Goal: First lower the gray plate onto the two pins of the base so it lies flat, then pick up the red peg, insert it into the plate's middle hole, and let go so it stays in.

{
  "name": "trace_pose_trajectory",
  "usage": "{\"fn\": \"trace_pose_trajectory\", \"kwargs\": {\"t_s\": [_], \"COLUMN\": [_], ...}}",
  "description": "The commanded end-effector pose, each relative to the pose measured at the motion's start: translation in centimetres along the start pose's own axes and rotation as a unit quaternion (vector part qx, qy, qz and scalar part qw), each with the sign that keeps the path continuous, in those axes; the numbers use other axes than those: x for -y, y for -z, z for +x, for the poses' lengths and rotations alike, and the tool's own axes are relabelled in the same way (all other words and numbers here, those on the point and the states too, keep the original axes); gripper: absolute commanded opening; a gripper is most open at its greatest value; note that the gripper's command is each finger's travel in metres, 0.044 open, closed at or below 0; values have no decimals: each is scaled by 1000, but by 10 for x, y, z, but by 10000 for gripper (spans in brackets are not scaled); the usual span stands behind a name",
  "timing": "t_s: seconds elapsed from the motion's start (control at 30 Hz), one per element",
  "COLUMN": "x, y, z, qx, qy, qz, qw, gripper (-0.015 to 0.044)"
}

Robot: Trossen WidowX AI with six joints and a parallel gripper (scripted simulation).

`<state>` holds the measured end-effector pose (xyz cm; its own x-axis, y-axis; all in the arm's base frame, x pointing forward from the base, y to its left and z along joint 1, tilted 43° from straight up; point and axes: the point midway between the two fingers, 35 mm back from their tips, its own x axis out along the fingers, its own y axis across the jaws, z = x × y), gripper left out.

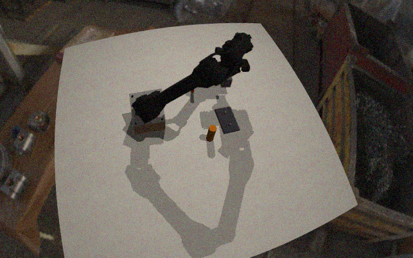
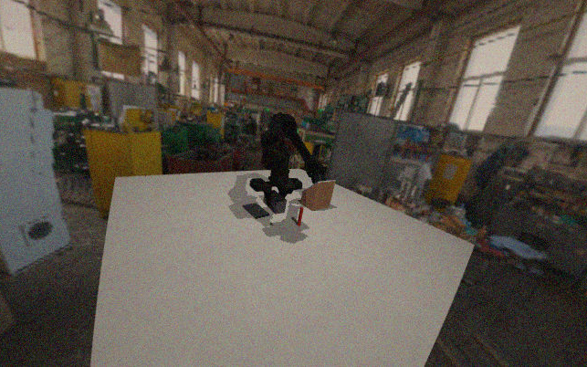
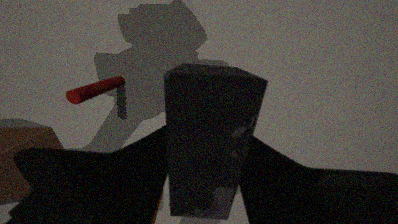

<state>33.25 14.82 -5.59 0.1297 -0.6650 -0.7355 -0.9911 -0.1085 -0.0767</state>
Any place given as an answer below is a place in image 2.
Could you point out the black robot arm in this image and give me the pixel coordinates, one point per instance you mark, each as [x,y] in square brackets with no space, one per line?
[274,156]

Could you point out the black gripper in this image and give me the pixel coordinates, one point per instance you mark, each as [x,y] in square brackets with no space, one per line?
[259,185]

